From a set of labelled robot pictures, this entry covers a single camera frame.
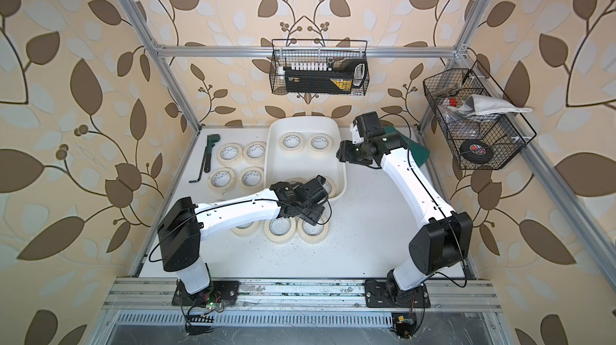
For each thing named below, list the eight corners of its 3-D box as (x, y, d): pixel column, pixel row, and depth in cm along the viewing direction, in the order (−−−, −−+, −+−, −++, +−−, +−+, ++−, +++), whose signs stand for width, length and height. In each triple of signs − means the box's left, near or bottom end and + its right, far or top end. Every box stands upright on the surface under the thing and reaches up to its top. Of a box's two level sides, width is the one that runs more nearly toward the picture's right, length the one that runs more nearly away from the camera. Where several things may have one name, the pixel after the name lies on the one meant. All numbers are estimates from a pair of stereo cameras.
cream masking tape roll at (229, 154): (216, 164, 109) (214, 161, 106) (222, 147, 115) (220, 143, 113) (240, 164, 109) (238, 161, 106) (244, 147, 115) (243, 143, 113)
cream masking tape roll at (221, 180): (205, 192, 99) (203, 189, 97) (213, 171, 106) (211, 168, 104) (232, 192, 99) (231, 189, 97) (238, 171, 106) (237, 168, 104)
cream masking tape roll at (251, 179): (238, 191, 99) (236, 188, 97) (243, 170, 106) (241, 167, 104) (261, 191, 99) (260, 188, 97) (265, 170, 106) (264, 167, 104)
